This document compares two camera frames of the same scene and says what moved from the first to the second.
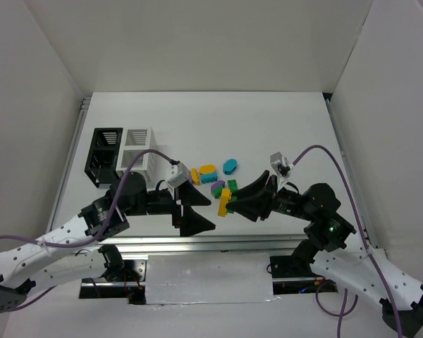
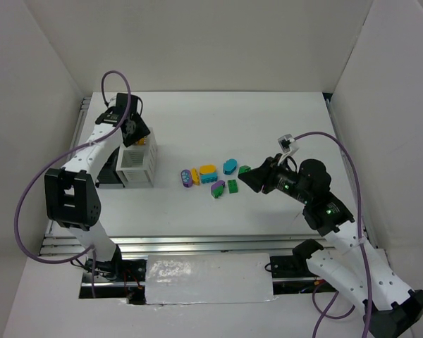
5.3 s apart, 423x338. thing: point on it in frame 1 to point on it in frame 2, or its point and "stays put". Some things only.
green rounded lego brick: (217, 191) stays put
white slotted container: (134, 141) stays put
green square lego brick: (231, 199) to (244, 169)
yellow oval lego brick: (207, 169) stays put
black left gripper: (178, 208) to (140, 131)
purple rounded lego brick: (216, 184) stays put
